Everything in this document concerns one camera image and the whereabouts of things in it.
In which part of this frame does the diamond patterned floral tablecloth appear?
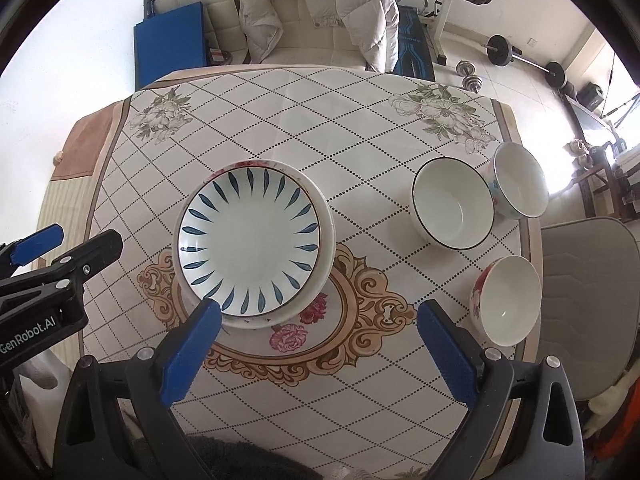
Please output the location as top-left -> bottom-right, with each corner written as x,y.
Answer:
80,65 -> 543,480

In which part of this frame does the chrome dumbbell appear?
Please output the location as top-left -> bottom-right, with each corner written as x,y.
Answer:
456,60 -> 483,93

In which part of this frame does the pink floral white plate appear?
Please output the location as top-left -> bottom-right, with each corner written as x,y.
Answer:
172,159 -> 336,331

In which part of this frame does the black rimmed white bowl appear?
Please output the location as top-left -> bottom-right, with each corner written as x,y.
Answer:
412,158 -> 496,249

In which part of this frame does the person's dark clothing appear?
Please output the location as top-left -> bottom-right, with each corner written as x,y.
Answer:
182,435 -> 326,480

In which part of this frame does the beige striped brown cloth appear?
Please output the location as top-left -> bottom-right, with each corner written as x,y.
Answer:
40,100 -> 133,361

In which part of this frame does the blue folded mat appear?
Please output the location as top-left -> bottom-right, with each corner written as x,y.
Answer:
132,1 -> 207,92

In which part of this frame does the grey padded chair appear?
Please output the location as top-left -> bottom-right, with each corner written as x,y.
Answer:
540,217 -> 640,403

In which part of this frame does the black box appliance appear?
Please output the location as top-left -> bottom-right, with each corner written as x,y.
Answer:
575,82 -> 606,111

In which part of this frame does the beige quilted leather chair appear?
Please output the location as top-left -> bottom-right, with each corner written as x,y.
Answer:
150,0 -> 251,66

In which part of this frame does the blue red floral white bowl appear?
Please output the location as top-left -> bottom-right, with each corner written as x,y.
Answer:
487,141 -> 550,219

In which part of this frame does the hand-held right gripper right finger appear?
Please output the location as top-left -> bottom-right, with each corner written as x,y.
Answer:
416,299 -> 586,480

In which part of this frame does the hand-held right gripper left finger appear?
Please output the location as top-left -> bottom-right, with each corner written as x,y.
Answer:
52,299 -> 223,480

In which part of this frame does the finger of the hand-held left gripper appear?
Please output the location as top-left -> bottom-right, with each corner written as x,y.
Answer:
0,230 -> 124,318
0,225 -> 66,273

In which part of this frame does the blue stroke patterned plate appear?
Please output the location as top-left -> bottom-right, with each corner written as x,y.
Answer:
177,165 -> 323,318

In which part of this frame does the white puffer jacket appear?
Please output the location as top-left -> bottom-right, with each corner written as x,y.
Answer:
239,0 -> 401,73

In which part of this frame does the black blue weight bench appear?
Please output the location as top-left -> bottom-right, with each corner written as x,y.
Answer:
392,0 -> 436,81

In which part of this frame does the short barbell with black plates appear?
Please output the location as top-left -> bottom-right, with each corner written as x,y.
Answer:
484,34 -> 568,88

